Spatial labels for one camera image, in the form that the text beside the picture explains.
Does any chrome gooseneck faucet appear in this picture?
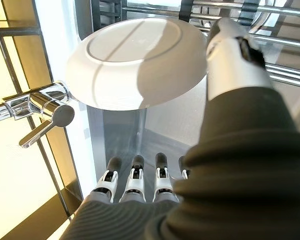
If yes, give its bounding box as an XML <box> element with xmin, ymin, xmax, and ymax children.
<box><xmin>0</xmin><ymin>80</ymin><xmax>71</xmax><ymax>123</ymax></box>

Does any chrome faucet lever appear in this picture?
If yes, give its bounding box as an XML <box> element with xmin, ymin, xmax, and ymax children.
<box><xmin>18</xmin><ymin>104</ymin><xmax>76</xmax><ymax>150</ymax></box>

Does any dark robot right hand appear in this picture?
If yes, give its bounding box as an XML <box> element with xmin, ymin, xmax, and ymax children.
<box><xmin>62</xmin><ymin>17</ymin><xmax>300</xmax><ymax>240</ymax></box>

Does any dark metal sink drying rack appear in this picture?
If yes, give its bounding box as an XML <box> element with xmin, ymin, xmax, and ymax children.
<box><xmin>89</xmin><ymin>0</ymin><xmax>300</xmax><ymax>90</ymax></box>

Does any dark window frame grid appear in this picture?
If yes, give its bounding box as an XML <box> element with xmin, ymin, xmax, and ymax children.
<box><xmin>0</xmin><ymin>0</ymin><xmax>83</xmax><ymax>240</ymax></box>

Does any white ceramic plate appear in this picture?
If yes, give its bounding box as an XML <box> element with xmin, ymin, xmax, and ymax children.
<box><xmin>65</xmin><ymin>17</ymin><xmax>208</xmax><ymax>112</ymax></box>

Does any stainless steel sink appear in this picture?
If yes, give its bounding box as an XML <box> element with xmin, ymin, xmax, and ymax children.
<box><xmin>84</xmin><ymin>79</ymin><xmax>300</xmax><ymax>203</ymax></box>

